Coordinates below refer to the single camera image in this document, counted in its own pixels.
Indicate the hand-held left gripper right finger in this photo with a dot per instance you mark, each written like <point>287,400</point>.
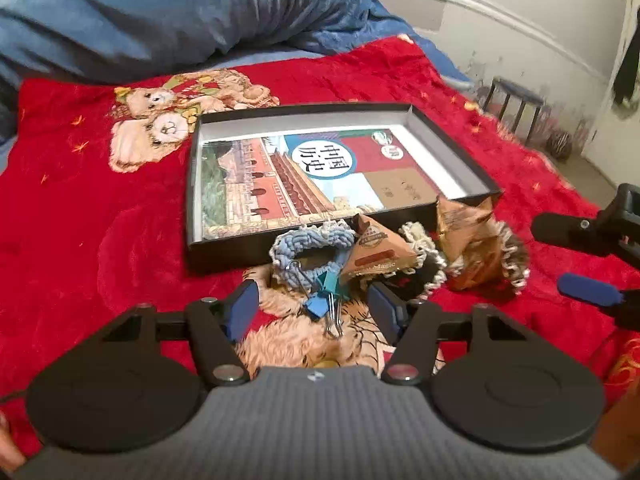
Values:
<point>383,306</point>

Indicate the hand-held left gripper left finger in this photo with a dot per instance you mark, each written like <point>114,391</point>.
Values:
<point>244,306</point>

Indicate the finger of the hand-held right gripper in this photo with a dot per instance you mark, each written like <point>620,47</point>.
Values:
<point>555,228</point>
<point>585,288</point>

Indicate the green binder clip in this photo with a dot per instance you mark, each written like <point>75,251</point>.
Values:
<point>331,280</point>

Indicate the blue binder clip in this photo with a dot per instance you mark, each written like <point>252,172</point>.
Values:
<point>315,306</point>

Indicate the cream knitted scrunchie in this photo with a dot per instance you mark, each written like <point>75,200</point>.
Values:
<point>425,245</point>

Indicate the black shallow cardboard box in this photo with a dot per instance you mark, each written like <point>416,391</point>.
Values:
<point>197,245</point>

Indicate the brown triangular snack packet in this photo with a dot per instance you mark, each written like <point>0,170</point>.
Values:
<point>380,252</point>

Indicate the brown lace-edged scrunchie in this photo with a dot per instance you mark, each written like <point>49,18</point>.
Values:
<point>510,260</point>

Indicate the blue knitted scrunchie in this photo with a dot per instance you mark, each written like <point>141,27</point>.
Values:
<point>282,252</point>

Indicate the striped dark ball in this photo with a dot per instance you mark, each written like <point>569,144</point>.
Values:
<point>559,144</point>

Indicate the crumpled brown snack packet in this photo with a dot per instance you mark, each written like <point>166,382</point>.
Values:
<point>460,230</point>

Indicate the dark hanging cloth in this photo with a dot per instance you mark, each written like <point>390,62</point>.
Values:
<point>627,75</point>

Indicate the illustrated paperback book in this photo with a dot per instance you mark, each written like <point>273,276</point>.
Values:
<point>280,175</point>

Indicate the dark metal stool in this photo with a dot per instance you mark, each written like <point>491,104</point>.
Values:
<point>515,95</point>

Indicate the red teddy bear blanket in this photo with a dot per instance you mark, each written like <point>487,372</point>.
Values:
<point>100,220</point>

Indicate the blue plush blanket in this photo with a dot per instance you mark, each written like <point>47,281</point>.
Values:
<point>150,15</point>

